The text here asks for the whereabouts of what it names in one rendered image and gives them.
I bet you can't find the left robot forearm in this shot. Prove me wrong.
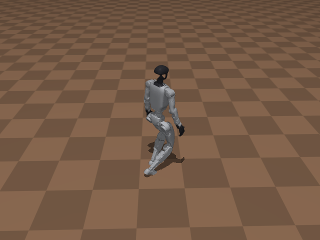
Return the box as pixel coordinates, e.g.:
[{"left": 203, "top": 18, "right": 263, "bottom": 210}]
[{"left": 144, "top": 99, "right": 151, "bottom": 112}]

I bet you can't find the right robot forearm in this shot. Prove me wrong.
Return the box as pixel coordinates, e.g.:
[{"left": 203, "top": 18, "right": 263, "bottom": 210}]
[{"left": 171, "top": 108, "right": 182, "bottom": 127}]

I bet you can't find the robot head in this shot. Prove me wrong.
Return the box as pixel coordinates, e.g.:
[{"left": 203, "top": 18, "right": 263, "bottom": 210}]
[{"left": 154, "top": 65, "right": 169, "bottom": 88}]

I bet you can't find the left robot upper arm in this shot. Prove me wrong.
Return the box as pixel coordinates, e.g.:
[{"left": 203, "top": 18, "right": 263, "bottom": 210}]
[{"left": 144, "top": 79, "right": 154, "bottom": 102}]

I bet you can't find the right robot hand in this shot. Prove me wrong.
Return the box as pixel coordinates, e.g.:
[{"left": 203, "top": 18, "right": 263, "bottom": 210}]
[{"left": 176, "top": 125, "right": 185, "bottom": 137}]

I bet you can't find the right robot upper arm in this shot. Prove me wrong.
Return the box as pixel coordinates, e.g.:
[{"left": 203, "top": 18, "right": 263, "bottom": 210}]
[{"left": 165, "top": 88, "right": 176, "bottom": 115}]

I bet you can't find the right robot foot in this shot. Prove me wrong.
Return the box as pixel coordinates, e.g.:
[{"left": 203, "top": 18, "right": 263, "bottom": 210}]
[{"left": 144, "top": 168, "right": 157, "bottom": 175}]

